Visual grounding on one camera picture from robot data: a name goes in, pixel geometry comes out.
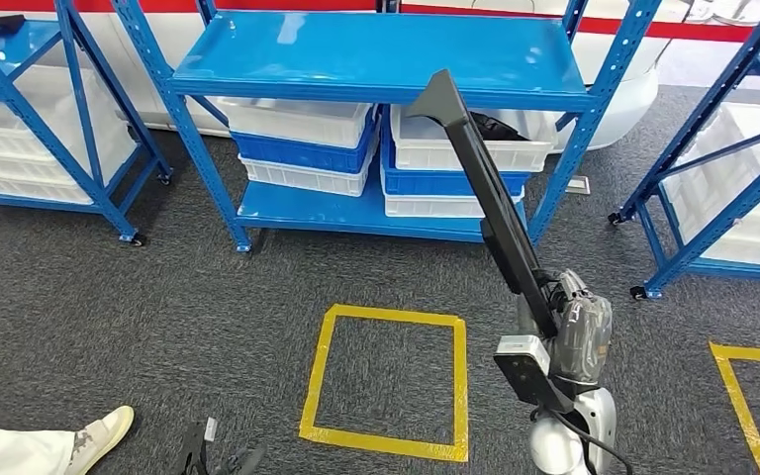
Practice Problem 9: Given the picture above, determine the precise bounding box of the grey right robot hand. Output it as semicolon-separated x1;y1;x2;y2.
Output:
516;267;614;397

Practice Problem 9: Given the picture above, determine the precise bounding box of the black plastic plate bracket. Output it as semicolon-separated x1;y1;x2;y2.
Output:
405;67;562;340

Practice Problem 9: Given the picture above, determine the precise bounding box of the blue metal shelf rack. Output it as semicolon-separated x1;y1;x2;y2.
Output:
607;0;760;302
108;0;664;254
0;0;175;248

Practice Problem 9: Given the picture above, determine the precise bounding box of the black part in crate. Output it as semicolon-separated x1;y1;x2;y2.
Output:
468;110;540;143

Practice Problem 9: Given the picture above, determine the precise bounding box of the blue plastic crate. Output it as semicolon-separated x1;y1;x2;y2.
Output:
378;114;533;197
229;108;383;176

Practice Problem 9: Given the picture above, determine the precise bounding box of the white car with red stripe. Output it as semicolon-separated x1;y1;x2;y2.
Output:
0;0;662;154

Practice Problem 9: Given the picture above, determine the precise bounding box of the person's foot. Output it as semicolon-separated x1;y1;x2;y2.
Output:
63;404;137;475

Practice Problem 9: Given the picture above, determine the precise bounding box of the person's leg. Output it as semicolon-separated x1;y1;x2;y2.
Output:
0;425;78;475

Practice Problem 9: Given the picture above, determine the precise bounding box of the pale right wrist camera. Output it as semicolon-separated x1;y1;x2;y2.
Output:
492;333;576;416

